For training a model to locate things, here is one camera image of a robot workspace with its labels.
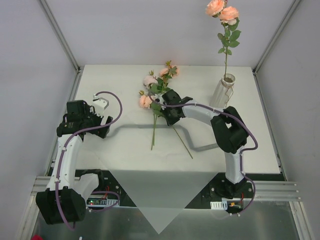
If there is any pink rose stem four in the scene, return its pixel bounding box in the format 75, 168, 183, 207
139, 90, 163, 150

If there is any pink rose stem three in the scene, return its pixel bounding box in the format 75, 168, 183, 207
142, 69, 195, 160

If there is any black gold-lettered ribbon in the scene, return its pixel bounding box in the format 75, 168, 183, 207
106, 124, 219, 152

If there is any pink rose stem two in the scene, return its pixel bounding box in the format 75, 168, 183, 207
156, 60, 180, 93

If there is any white wrapping paper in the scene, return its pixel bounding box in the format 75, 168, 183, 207
96, 109, 225, 233

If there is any pink rose stem one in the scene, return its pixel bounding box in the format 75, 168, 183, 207
205, 0, 242, 80

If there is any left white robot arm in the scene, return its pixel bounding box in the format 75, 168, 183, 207
35, 97, 110, 225

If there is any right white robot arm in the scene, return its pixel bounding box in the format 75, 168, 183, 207
155, 89, 249, 199

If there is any red object at bottom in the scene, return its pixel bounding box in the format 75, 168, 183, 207
30, 234, 44, 240

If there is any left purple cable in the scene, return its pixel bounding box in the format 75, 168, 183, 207
53, 90, 123, 231

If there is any purple cable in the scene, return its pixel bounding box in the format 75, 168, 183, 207
148, 93, 260, 217
53, 90, 123, 231

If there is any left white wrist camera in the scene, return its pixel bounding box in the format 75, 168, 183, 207
92, 95, 109, 118

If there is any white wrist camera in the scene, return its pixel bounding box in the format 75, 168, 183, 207
92, 95, 109, 118
149, 93, 165, 111

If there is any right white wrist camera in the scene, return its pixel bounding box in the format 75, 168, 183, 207
149, 93, 165, 111

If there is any left aluminium frame post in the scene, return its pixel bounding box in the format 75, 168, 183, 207
37, 0, 84, 75

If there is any aluminium frame post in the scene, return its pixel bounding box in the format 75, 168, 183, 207
37, 0, 84, 75
252, 0, 303, 75

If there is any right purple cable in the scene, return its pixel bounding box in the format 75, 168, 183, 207
148, 93, 260, 217

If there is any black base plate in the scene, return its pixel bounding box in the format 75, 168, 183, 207
72, 169, 260, 210

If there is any aluminium front rail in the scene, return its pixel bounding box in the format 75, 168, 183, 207
30, 176, 303, 202

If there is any right aluminium frame post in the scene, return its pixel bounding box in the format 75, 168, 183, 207
252, 0, 303, 75

